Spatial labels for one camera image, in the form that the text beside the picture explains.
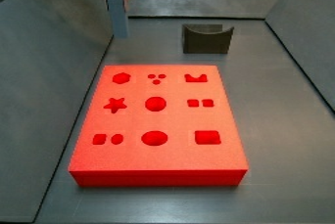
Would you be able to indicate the black curved holder stand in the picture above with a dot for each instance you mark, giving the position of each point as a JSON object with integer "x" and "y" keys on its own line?
{"x": 207, "y": 38}

